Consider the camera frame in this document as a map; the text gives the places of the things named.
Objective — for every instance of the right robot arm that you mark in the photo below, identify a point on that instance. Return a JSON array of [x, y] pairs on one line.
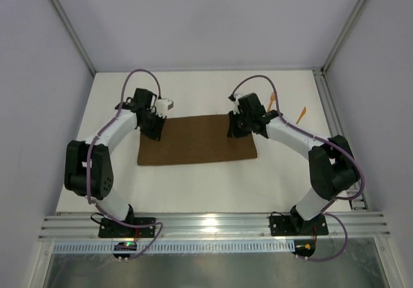
[[330, 161]]

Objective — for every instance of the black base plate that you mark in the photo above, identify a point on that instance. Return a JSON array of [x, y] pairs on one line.
[[111, 229], [294, 225]]

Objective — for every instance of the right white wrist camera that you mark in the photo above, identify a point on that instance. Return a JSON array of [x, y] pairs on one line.
[[235, 96]]

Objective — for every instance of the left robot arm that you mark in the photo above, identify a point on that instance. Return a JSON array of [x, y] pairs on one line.
[[88, 166]]

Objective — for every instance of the aluminium frame post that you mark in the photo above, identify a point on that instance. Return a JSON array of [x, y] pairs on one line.
[[349, 25], [71, 32]]

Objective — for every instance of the aluminium rail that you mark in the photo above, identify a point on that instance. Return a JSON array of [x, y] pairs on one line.
[[355, 195], [207, 226]]

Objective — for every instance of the brown cloth napkin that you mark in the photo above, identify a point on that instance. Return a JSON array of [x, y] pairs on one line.
[[195, 140]]

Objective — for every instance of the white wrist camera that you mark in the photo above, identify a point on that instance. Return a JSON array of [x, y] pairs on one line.
[[235, 96], [163, 105]]

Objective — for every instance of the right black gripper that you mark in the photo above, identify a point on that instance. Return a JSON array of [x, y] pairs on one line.
[[239, 124]]

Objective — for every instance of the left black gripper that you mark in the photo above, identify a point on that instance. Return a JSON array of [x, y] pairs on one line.
[[151, 123]]

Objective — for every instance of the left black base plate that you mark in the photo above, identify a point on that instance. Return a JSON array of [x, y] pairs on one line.
[[111, 229]]

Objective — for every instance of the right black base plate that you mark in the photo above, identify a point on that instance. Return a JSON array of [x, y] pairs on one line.
[[294, 225]]

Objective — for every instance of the orange plastic knife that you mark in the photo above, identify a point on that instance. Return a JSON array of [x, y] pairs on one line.
[[302, 114]]

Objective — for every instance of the right aluminium frame post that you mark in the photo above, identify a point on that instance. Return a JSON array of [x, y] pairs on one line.
[[349, 25]]

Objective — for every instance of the orange plastic fork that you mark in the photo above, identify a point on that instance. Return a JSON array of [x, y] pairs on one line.
[[272, 102]]

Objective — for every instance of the right side aluminium rail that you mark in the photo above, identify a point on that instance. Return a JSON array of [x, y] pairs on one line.
[[355, 195]]

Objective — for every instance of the left aluminium frame post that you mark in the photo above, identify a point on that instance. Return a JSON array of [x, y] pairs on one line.
[[71, 32]]

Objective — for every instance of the left controller board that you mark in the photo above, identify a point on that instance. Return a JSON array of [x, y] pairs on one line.
[[123, 251]]

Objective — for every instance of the front aluminium rail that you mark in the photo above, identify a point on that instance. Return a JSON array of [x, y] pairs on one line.
[[207, 226]]

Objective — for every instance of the slotted cable duct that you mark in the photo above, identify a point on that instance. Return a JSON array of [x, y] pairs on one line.
[[180, 247]]

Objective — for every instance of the right controller board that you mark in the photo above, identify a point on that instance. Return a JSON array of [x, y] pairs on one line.
[[304, 250]]

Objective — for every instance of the controller board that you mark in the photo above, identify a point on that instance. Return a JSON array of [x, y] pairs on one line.
[[123, 251], [304, 250]]

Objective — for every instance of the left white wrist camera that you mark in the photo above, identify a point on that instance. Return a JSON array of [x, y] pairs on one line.
[[163, 105]]

